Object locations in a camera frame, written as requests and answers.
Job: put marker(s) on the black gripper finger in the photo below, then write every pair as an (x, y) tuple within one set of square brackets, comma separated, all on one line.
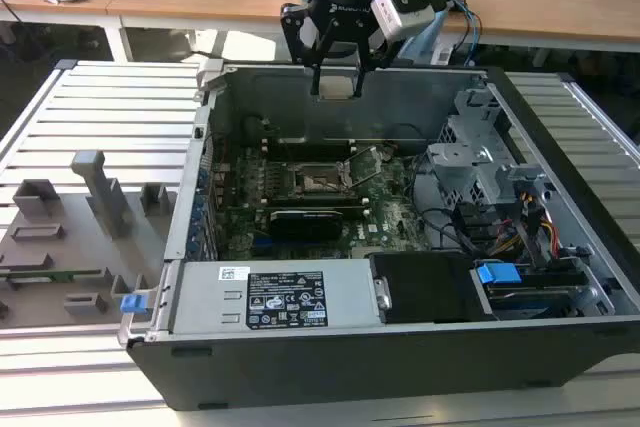
[(292, 37), (375, 52)]

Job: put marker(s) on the silver CPU chip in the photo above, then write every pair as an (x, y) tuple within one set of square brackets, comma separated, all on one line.
[(337, 89)]

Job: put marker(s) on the CPU socket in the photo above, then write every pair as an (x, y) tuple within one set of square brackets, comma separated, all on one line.
[(315, 184)]

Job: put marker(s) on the silver metal drive cage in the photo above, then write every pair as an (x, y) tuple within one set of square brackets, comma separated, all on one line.
[(450, 167)]

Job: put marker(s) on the green motherboard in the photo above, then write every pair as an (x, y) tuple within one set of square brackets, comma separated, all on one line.
[(390, 227)]

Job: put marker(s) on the black graphics card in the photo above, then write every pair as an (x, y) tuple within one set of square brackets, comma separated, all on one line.
[(305, 227)]

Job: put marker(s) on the black plastic fan shroud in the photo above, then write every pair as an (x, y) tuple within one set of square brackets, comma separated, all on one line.
[(425, 287)]

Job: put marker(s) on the hard disk in blue carrier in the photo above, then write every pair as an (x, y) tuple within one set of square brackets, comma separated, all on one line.
[(497, 274)]

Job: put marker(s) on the silver power supply unit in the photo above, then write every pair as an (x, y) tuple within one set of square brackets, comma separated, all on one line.
[(210, 297)]

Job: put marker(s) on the blue plastic case latch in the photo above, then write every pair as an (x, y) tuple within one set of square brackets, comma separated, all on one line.
[(135, 304)]

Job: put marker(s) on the green RAM stick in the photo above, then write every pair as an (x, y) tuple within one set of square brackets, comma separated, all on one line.
[(75, 275)]

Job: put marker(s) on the grey parts rack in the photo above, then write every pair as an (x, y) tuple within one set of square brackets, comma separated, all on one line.
[(50, 257)]

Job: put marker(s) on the black open PC case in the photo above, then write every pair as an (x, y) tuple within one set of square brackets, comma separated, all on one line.
[(300, 372)]

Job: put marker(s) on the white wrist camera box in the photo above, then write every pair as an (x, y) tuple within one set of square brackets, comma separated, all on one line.
[(395, 12)]

